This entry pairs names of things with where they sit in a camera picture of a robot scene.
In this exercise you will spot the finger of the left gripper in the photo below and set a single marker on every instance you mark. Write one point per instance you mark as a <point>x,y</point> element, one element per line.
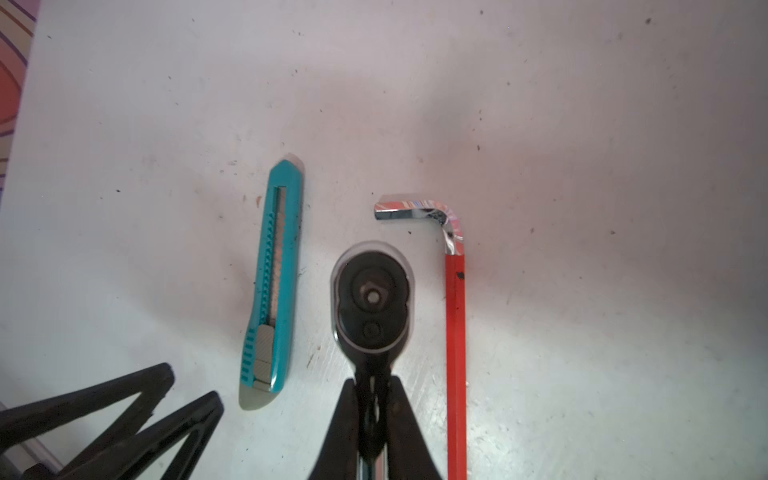
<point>192,426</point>
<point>148,385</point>

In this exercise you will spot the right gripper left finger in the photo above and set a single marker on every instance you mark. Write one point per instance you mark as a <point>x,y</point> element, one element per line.
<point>339,457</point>

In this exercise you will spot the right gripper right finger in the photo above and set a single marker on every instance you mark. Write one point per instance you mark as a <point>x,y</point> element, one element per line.
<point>408,456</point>

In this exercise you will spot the teal utility knife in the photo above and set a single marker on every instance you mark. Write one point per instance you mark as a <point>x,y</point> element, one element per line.
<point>268,337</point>

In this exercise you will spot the red hex key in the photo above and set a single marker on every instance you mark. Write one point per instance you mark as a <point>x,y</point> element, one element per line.
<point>395,208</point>

